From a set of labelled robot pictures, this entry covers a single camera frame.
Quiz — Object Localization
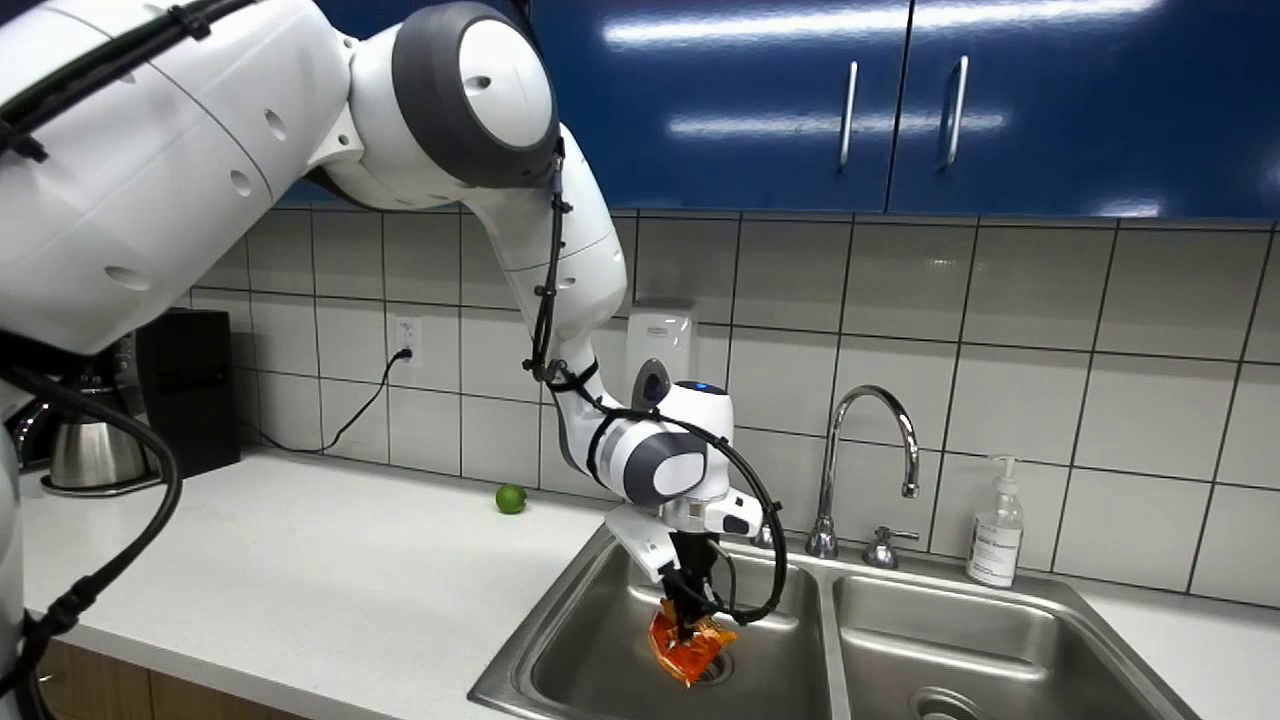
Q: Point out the green lime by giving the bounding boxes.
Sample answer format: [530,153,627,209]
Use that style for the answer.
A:
[493,484,530,518]

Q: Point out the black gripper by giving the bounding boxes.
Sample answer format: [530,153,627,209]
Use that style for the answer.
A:
[661,532,725,640]

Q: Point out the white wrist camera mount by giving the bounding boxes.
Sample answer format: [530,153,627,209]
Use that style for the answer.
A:
[603,508,769,579]

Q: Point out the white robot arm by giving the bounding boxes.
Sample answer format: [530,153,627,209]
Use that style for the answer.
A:
[0,0,780,686]

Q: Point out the blue upper cabinets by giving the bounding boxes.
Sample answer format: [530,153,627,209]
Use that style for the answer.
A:
[485,0,1280,222]

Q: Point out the white pump soap bottle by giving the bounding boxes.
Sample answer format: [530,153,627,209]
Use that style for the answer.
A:
[969,456,1025,588]

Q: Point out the white wall outlet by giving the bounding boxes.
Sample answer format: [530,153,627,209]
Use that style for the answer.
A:
[390,315,421,369]

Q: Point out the steel kettle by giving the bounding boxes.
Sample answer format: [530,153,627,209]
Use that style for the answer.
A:
[43,353,152,491]

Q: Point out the white wall soap dispenser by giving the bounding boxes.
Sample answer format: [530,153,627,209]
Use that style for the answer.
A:
[627,308,698,390]

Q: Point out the chrome faucet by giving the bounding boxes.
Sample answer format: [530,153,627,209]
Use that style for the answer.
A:
[803,385,923,562]

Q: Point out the orange snack packet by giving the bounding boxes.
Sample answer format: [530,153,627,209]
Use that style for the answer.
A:
[649,605,735,690]

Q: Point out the black appliance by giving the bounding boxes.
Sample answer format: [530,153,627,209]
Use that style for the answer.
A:
[135,308,240,475]

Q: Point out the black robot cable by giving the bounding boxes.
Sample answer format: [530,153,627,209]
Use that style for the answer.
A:
[523,131,791,634]

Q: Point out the stainless steel double sink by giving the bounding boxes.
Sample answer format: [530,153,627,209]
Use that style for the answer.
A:
[467,527,1202,720]

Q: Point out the black power cable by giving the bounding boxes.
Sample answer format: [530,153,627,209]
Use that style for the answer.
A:
[251,343,418,456]

